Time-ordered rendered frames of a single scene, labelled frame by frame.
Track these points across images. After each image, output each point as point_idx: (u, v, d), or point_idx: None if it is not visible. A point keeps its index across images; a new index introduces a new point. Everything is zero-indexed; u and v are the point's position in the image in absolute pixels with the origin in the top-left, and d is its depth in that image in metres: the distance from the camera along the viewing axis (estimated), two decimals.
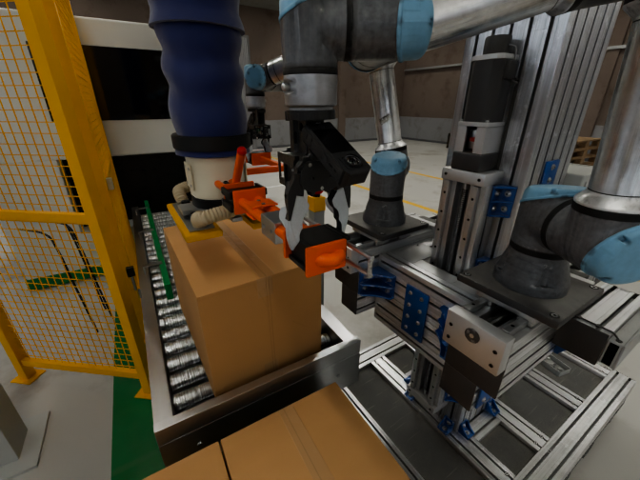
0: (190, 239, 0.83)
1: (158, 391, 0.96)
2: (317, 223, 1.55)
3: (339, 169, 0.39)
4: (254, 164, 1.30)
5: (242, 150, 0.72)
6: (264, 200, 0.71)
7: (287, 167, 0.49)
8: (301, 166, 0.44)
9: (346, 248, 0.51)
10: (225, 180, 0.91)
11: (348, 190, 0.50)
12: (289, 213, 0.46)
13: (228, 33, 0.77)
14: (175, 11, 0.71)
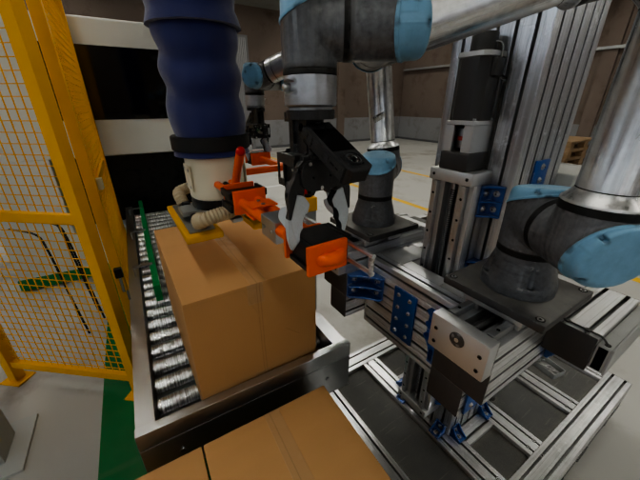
0: (190, 241, 0.83)
1: (142, 395, 0.95)
2: (309, 223, 1.53)
3: (341, 167, 0.39)
4: (253, 164, 1.29)
5: (241, 150, 0.72)
6: (264, 200, 0.71)
7: (287, 167, 0.50)
8: (302, 165, 0.44)
9: None
10: (225, 181, 0.90)
11: (347, 190, 0.50)
12: (290, 212, 0.46)
13: (224, 33, 0.77)
14: (170, 9, 0.70)
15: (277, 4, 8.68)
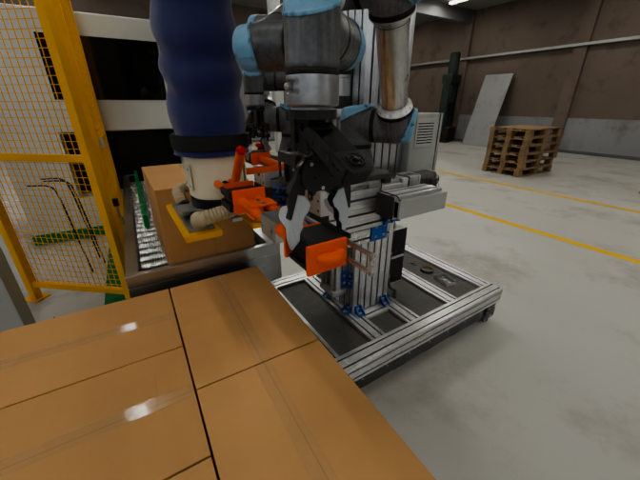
0: (190, 239, 0.83)
1: (130, 264, 1.41)
2: None
3: (342, 168, 0.39)
4: (253, 164, 1.29)
5: (241, 150, 0.72)
6: (264, 199, 0.71)
7: (288, 167, 0.49)
8: (303, 165, 0.44)
9: (347, 246, 0.51)
10: (224, 180, 0.90)
11: (348, 190, 0.50)
12: (290, 212, 0.46)
13: (225, 32, 0.77)
14: None
15: None
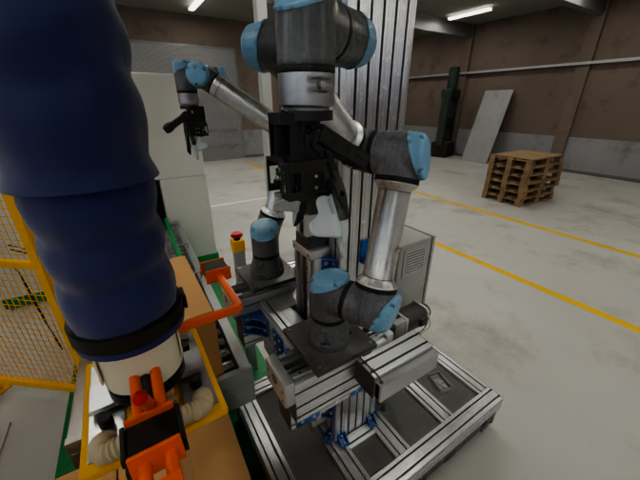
0: None
1: (77, 411, 1.23)
2: (238, 261, 1.82)
3: (367, 155, 0.48)
4: (210, 283, 1.06)
5: (138, 402, 0.48)
6: None
7: (296, 178, 0.42)
8: (335, 166, 0.44)
9: None
10: (144, 374, 0.67)
11: None
12: (348, 210, 0.43)
13: (125, 210, 0.53)
14: (25, 186, 0.46)
15: None
